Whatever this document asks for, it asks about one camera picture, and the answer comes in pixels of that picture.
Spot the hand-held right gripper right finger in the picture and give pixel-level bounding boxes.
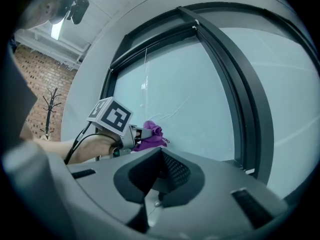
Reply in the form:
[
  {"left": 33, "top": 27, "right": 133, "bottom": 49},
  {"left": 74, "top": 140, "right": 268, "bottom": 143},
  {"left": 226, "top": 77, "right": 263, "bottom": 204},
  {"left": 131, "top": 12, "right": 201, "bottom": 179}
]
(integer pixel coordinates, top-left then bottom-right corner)
[{"left": 146, "top": 147, "right": 288, "bottom": 240}]

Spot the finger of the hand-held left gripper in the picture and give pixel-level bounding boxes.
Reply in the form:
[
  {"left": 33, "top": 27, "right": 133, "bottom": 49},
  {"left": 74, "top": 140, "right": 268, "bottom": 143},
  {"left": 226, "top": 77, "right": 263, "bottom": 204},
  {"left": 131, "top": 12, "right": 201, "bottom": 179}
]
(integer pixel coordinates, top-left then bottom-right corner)
[{"left": 135, "top": 127, "right": 154, "bottom": 142}]

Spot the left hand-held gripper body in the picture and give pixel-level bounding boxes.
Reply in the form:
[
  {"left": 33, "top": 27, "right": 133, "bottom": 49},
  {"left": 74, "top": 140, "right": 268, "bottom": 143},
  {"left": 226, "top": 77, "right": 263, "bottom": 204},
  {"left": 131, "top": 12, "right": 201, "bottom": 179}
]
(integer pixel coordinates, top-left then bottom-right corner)
[{"left": 86, "top": 96, "right": 138, "bottom": 158}]

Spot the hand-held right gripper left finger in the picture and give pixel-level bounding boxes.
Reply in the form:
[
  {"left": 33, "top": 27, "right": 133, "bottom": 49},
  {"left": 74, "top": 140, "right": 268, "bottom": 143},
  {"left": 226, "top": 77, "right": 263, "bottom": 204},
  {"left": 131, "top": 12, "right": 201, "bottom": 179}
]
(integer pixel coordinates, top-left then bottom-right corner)
[{"left": 66, "top": 147, "right": 166, "bottom": 235}]

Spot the purple cloth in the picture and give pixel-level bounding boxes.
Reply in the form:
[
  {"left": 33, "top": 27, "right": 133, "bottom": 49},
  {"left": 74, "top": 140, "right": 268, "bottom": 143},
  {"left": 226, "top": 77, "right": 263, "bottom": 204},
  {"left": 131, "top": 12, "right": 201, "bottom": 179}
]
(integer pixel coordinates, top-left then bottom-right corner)
[{"left": 131, "top": 120, "right": 171, "bottom": 152}]

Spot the person's left forearm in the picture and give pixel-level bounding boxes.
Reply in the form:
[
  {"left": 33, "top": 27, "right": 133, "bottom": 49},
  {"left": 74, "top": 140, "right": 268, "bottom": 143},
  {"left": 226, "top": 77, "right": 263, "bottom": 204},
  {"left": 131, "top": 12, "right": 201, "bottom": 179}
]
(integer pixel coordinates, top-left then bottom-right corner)
[{"left": 19, "top": 120, "right": 121, "bottom": 165}]

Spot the frosted window pane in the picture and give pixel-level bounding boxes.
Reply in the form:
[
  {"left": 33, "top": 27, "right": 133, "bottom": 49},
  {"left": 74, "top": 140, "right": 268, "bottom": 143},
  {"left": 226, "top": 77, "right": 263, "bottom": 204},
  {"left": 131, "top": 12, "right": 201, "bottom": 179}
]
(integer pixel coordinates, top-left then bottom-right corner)
[
  {"left": 219, "top": 27, "right": 320, "bottom": 200},
  {"left": 113, "top": 39, "right": 236, "bottom": 161}
]

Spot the black coat rack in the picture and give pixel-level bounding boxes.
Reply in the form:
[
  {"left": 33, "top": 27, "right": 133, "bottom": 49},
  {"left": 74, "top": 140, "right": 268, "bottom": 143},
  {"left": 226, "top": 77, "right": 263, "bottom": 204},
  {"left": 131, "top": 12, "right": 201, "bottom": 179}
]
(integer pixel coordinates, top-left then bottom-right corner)
[{"left": 41, "top": 87, "right": 63, "bottom": 142}]

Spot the person's black clothing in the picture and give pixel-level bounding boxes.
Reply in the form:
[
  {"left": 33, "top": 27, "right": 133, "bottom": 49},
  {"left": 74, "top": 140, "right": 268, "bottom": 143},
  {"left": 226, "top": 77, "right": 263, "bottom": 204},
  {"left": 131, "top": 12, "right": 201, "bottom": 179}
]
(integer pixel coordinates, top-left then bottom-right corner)
[{"left": 0, "top": 40, "right": 39, "bottom": 155}]

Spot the ceiling light panel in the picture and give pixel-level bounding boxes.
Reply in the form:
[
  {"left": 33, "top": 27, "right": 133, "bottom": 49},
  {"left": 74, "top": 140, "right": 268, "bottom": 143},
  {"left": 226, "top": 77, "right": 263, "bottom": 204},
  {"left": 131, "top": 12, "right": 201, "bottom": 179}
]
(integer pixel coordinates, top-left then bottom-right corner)
[{"left": 50, "top": 21, "right": 64, "bottom": 42}]

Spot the person's head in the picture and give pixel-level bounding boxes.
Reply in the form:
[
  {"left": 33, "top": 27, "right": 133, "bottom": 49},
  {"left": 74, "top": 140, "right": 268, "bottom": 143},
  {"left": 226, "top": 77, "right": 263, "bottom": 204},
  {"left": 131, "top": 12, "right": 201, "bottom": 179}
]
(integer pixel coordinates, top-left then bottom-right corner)
[{"left": 21, "top": 0, "right": 76, "bottom": 31}]

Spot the black cable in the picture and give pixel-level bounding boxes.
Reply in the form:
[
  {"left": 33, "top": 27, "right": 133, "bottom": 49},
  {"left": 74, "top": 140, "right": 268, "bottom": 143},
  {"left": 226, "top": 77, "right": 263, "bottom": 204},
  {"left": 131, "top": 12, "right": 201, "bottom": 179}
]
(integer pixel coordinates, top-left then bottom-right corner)
[{"left": 63, "top": 122, "right": 119, "bottom": 165}]

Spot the white pull cord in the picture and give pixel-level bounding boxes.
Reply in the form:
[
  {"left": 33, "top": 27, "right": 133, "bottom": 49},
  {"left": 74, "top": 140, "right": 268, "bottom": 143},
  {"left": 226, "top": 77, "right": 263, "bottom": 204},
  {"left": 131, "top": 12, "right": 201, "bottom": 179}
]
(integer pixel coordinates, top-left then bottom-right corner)
[{"left": 139, "top": 47, "right": 149, "bottom": 109}]

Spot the black head camera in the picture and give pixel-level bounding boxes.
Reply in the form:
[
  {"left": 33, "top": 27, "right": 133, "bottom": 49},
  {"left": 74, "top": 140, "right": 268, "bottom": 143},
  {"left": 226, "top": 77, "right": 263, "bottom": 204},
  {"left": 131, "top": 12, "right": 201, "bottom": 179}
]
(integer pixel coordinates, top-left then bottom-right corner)
[{"left": 65, "top": 0, "right": 91, "bottom": 26}]

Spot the black window frame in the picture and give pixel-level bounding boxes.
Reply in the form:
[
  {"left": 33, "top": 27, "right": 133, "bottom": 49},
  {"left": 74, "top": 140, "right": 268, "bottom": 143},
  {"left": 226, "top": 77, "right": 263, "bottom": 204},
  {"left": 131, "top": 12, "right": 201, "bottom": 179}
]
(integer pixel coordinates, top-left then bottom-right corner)
[{"left": 99, "top": 1, "right": 320, "bottom": 200}]

